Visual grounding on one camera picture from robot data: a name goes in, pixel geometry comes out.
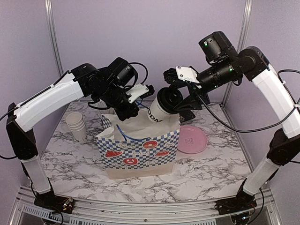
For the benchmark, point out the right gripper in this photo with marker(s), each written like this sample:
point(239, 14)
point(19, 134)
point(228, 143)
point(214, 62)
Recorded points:
point(191, 101)

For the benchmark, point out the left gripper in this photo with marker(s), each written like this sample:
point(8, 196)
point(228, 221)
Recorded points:
point(131, 110)

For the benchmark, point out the pink plate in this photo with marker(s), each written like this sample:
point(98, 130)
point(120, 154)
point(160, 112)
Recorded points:
point(192, 140)

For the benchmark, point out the checkered paper bag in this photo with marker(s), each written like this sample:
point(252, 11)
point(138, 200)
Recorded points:
point(138, 147)

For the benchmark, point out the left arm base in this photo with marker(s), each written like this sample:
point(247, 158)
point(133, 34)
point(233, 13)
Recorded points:
point(57, 203)

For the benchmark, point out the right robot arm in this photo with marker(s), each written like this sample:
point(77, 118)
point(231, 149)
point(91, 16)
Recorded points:
point(285, 144)

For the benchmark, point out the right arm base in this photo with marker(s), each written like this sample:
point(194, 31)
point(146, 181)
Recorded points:
point(235, 204)

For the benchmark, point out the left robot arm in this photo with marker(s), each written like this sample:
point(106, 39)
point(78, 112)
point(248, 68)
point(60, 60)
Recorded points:
point(73, 85)

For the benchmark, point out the black patterned square plate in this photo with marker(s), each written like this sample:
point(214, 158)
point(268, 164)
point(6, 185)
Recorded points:
point(186, 116)

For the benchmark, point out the stack of white paper cups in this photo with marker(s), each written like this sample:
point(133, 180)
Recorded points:
point(77, 126)

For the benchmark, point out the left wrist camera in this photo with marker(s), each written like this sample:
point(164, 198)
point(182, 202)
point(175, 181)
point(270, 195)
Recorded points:
point(140, 91)

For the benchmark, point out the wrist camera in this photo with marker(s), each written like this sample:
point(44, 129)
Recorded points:
point(181, 77)
point(140, 91)

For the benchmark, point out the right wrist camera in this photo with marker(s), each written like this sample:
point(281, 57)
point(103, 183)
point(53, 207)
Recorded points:
point(181, 77)

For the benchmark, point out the left aluminium post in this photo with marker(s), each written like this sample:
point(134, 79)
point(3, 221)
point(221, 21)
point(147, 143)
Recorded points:
point(53, 37)

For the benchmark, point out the aluminium post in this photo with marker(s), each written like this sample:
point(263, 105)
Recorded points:
point(53, 37)
point(241, 43)

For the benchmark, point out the right aluminium post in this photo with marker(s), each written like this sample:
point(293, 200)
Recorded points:
point(241, 43)

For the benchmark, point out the aluminium front rail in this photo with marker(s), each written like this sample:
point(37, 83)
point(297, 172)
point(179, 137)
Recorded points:
point(93, 212)

